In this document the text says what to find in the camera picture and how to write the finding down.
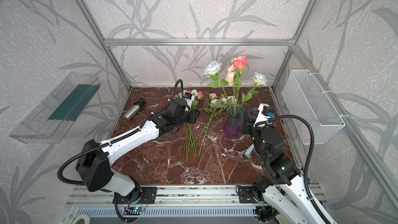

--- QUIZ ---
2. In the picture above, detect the peach rose stem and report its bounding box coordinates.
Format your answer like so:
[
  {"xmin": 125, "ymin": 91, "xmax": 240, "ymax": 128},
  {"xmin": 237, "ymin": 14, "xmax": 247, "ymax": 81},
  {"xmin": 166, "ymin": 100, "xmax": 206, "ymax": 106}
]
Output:
[{"xmin": 226, "ymin": 65, "xmax": 236, "ymax": 106}]

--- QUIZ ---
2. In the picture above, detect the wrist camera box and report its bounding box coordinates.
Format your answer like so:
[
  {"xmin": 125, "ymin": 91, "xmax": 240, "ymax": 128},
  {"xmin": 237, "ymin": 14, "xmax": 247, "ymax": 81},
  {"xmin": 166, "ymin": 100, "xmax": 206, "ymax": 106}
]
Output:
[
  {"xmin": 254, "ymin": 104, "xmax": 275, "ymax": 130},
  {"xmin": 182, "ymin": 92, "xmax": 194, "ymax": 112}
]

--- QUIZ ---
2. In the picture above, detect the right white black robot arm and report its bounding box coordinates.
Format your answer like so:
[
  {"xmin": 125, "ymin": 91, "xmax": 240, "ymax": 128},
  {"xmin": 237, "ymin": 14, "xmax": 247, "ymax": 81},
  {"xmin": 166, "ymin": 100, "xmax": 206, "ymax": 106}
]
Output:
[{"xmin": 241, "ymin": 104, "xmax": 335, "ymax": 224}]

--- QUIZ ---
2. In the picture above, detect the black corrugated cable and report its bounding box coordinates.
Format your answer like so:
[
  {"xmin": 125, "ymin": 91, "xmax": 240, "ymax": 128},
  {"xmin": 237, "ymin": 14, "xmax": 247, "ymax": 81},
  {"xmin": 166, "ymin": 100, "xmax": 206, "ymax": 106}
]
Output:
[
  {"xmin": 57, "ymin": 79, "xmax": 184, "ymax": 186},
  {"xmin": 254, "ymin": 114, "xmax": 333, "ymax": 224}
]

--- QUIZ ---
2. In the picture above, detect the pink red rose stem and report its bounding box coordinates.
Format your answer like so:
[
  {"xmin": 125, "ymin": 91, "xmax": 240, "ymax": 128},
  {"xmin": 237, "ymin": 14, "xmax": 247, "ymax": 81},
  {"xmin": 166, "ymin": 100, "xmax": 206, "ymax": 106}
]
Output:
[{"xmin": 232, "ymin": 56, "xmax": 247, "ymax": 116}]

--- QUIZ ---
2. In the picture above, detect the flower bunch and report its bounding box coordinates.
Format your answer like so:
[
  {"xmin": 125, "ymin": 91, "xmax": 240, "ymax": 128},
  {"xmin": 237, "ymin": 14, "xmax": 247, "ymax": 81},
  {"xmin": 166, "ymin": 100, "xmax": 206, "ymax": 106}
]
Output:
[
  {"xmin": 199, "ymin": 93, "xmax": 234, "ymax": 155},
  {"xmin": 175, "ymin": 89, "xmax": 203, "ymax": 161}
]

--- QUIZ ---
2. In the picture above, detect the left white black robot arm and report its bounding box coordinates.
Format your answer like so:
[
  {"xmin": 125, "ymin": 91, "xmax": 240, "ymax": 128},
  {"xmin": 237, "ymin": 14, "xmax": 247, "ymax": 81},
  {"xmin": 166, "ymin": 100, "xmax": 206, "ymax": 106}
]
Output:
[{"xmin": 76, "ymin": 92, "xmax": 199, "ymax": 198}]

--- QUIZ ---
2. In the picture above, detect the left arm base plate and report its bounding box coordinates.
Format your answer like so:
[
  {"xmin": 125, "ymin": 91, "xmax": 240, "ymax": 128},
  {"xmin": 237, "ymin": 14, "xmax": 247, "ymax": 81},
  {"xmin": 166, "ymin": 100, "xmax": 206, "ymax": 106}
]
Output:
[{"xmin": 113, "ymin": 187, "xmax": 158, "ymax": 205}]

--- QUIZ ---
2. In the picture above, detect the pink object in basket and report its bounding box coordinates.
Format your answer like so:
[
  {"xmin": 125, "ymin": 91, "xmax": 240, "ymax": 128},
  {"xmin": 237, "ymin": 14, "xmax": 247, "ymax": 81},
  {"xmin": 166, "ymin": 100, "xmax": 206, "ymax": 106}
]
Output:
[{"xmin": 298, "ymin": 123, "xmax": 311, "ymax": 143}]

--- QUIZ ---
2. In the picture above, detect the white wire mesh basket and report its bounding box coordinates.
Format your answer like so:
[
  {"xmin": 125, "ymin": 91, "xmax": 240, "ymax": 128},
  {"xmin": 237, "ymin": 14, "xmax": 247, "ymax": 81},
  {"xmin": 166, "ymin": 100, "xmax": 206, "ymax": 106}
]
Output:
[{"xmin": 282, "ymin": 69, "xmax": 346, "ymax": 145}]

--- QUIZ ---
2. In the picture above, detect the white rose stem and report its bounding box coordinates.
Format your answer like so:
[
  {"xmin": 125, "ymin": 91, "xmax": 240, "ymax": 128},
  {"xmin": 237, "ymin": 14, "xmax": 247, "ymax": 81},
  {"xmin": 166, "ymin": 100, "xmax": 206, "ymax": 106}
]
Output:
[{"xmin": 237, "ymin": 72, "xmax": 267, "ymax": 112}]

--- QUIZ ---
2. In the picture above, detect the aluminium front rail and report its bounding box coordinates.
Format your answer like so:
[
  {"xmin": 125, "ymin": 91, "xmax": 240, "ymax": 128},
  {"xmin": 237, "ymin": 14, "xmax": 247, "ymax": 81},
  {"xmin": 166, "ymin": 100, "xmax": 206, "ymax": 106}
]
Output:
[{"xmin": 65, "ymin": 185, "xmax": 266, "ymax": 207}]

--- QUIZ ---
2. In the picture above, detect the dark red glass vase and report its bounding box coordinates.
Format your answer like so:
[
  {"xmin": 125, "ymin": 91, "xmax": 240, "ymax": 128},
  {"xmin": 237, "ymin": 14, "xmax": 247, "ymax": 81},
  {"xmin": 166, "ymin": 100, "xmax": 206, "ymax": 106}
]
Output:
[{"xmin": 159, "ymin": 95, "xmax": 173, "ymax": 108}]

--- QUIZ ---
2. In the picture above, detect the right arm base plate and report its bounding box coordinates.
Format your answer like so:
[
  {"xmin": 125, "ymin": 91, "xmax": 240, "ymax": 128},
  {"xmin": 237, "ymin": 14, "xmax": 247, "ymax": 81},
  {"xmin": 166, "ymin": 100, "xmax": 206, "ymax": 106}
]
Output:
[{"xmin": 235, "ymin": 185, "xmax": 264, "ymax": 204}]

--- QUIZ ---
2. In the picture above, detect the silver spray bottle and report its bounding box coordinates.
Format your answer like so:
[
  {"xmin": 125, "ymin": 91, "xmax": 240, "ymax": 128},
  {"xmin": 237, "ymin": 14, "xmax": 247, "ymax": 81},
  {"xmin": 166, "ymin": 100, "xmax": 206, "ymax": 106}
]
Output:
[{"xmin": 123, "ymin": 98, "xmax": 146, "ymax": 120}]

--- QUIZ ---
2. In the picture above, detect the clear plastic wall tray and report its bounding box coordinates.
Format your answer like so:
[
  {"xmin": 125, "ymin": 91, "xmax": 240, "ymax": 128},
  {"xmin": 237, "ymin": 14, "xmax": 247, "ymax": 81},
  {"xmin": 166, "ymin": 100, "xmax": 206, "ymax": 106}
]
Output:
[{"xmin": 9, "ymin": 72, "xmax": 101, "ymax": 144}]

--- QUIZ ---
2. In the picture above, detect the light blue handled tool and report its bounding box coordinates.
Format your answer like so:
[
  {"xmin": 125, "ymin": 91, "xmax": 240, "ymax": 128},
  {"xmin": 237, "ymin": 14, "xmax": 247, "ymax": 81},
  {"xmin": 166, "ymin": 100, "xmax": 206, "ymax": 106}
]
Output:
[{"xmin": 244, "ymin": 144, "xmax": 255, "ymax": 157}]

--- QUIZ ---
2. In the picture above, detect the white tape roll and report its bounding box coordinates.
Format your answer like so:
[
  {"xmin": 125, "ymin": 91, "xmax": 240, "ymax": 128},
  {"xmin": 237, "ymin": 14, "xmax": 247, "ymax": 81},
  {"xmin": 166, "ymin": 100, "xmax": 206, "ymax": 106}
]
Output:
[{"xmin": 72, "ymin": 214, "xmax": 91, "ymax": 224}]

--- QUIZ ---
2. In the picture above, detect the left black corrugated cable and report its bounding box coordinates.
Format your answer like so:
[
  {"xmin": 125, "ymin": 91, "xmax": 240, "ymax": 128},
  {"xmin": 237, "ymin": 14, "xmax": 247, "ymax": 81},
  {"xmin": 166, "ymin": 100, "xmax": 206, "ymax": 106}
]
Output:
[{"xmin": 57, "ymin": 79, "xmax": 184, "ymax": 186}]

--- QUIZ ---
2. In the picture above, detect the green circuit board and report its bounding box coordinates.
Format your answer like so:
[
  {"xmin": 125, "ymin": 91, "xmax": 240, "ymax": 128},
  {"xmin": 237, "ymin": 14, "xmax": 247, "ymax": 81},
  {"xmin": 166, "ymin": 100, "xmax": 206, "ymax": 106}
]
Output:
[{"xmin": 123, "ymin": 206, "xmax": 146, "ymax": 216}]

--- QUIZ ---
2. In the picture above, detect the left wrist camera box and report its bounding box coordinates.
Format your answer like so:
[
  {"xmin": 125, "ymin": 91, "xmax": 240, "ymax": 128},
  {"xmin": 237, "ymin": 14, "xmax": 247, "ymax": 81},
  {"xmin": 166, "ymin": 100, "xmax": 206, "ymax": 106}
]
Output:
[{"xmin": 182, "ymin": 92, "xmax": 194, "ymax": 112}]

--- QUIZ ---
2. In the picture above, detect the pale blue rose stem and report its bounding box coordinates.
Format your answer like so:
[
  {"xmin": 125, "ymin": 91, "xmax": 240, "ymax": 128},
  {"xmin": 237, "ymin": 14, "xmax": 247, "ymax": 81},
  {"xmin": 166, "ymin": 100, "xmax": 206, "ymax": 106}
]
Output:
[{"xmin": 203, "ymin": 61, "xmax": 232, "ymax": 106}]

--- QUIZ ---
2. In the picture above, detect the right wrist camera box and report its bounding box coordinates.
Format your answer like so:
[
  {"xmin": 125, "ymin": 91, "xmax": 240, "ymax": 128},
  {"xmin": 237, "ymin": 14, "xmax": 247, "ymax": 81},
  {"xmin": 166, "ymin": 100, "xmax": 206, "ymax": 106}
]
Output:
[{"xmin": 254, "ymin": 104, "xmax": 275, "ymax": 130}]

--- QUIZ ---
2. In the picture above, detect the right black corrugated cable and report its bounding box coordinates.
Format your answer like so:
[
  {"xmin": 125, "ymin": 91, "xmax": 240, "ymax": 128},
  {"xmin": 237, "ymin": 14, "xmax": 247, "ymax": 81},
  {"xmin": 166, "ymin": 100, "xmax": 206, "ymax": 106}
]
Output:
[{"xmin": 254, "ymin": 114, "xmax": 333, "ymax": 224}]

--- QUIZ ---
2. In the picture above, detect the purple blue glass vase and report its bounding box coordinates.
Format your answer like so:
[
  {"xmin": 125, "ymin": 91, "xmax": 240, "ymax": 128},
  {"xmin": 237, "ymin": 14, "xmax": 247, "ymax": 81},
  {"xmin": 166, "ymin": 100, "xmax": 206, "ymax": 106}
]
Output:
[{"xmin": 223, "ymin": 104, "xmax": 244, "ymax": 139}]

